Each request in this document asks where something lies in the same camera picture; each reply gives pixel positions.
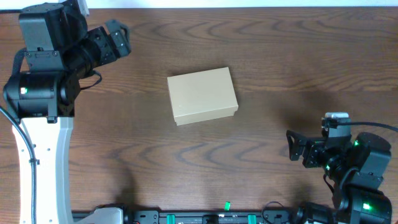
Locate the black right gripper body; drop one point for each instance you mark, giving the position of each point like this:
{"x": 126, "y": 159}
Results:
{"x": 315, "y": 150}

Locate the black mounting rail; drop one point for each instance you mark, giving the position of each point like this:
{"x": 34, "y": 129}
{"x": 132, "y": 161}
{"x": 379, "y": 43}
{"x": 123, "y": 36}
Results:
{"x": 273, "y": 212}

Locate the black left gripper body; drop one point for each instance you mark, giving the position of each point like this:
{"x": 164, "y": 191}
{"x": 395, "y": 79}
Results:
{"x": 106, "y": 42}

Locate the small green block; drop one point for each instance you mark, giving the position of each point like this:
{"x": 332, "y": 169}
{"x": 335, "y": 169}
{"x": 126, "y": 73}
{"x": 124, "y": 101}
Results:
{"x": 227, "y": 206}

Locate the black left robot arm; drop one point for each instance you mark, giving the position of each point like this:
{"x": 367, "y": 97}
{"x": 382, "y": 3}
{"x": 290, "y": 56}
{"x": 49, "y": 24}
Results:
{"x": 60, "y": 50}

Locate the cardboard box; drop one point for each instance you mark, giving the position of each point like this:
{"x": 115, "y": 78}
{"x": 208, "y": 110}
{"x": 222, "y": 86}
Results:
{"x": 202, "y": 96}

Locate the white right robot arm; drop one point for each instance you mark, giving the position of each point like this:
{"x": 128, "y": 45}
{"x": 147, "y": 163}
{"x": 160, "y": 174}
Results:
{"x": 356, "y": 167}

